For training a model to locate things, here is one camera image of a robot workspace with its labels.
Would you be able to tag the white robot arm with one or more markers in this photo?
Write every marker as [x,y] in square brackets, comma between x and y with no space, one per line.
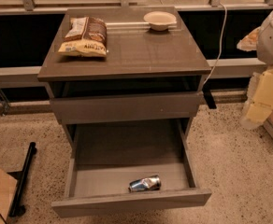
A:
[261,40]

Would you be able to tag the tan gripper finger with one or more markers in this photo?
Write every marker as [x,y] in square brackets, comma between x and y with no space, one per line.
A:
[249,42]

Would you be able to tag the closed grey top drawer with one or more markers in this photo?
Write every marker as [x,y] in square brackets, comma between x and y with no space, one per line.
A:
[126,107]

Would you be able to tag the black metal stand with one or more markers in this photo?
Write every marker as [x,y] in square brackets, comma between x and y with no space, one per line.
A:
[17,209]

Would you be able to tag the white paper bowl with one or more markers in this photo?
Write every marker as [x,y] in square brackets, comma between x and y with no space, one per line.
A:
[159,20]

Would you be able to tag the open grey middle drawer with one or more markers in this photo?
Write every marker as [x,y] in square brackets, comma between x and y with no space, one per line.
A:
[107,157]

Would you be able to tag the crushed silver blue can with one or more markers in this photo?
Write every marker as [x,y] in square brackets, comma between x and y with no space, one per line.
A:
[148,183]

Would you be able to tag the brown yellow chip bag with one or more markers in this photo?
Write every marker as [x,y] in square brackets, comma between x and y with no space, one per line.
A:
[87,38]

